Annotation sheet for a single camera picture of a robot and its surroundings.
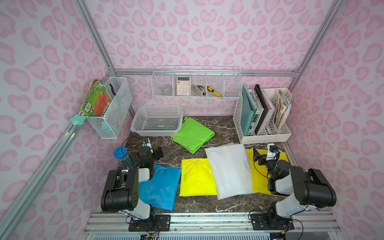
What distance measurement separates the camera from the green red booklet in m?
0.68

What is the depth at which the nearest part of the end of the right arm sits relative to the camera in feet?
2.50

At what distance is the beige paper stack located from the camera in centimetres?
92
